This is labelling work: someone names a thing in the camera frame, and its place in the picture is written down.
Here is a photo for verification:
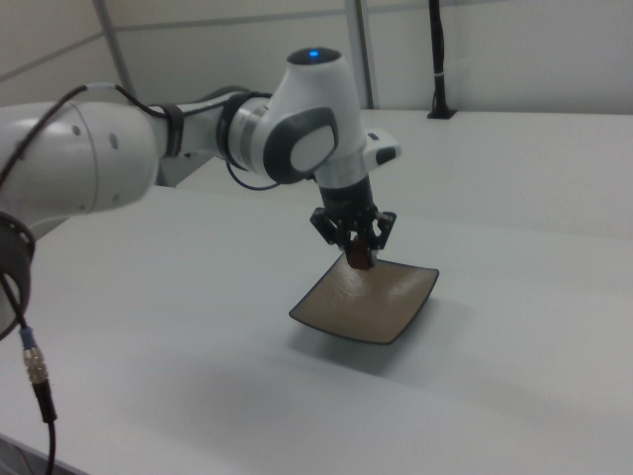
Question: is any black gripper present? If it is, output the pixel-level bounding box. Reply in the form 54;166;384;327
310;176;399;259

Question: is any small brown round food item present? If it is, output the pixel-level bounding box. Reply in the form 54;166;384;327
347;236;375;272

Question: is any square tan ceramic plate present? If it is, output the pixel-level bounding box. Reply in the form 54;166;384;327
288;252;440;346

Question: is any black pole with clamp base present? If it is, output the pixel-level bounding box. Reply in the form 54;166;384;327
426;0;459;121

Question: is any grey metal frame post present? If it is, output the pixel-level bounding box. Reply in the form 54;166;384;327
344;0;378;111
92;0;138;98

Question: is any black strap around arm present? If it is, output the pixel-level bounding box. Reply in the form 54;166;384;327
160;102;187;158

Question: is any cable with metal connector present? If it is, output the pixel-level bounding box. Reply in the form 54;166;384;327
0;269;63;475

